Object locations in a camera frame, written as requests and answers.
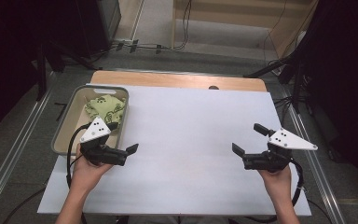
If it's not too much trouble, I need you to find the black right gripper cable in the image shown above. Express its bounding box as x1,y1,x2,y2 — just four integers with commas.
243,158,306,224

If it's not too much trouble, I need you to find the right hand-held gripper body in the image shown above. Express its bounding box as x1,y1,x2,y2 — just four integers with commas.
241,127,319,173

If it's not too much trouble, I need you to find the black metal stand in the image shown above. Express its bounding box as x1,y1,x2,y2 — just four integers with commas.
242,50,307,115
35,38,104,102

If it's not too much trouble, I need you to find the bundle of black cables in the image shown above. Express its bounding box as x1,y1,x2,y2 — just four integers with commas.
105,0,194,54

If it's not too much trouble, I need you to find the black floor cable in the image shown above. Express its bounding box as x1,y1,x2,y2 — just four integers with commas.
1,188,46,224

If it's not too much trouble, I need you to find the green patterned cloth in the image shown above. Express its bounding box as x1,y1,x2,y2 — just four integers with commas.
84,94,127,126

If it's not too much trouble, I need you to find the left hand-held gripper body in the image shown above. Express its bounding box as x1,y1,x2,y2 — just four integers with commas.
79,116,129,167

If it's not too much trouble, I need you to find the person's left hand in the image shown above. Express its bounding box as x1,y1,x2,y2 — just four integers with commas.
70,144,115,196

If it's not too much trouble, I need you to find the person's right hand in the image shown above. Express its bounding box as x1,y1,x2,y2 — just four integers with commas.
257,163,294,203

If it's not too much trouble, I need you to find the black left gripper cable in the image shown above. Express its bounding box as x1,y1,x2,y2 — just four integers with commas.
65,122,91,191

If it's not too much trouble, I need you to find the white table cover sheet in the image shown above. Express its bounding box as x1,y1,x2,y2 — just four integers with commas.
36,83,312,217

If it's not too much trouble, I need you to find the wooden table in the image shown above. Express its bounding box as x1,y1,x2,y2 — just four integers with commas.
89,70,269,92

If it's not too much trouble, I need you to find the dark cabinet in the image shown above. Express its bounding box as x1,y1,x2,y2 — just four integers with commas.
54,0,123,60

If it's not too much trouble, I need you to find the grey plastic basin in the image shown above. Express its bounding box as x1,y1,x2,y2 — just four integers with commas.
50,84,131,157

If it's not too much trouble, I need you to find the black curtain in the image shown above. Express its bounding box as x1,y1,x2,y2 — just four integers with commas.
0,0,85,144
287,0,358,200

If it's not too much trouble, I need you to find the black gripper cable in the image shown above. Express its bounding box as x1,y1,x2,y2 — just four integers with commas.
65,122,91,191
243,158,306,224

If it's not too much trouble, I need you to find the white power strip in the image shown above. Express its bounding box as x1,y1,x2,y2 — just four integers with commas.
111,38,135,48

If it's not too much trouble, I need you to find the light wooden partition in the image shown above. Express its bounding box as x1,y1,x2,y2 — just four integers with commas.
171,0,321,60

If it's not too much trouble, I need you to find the aluminium floor rail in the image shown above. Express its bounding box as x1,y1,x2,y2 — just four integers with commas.
0,71,59,217
278,82,347,224

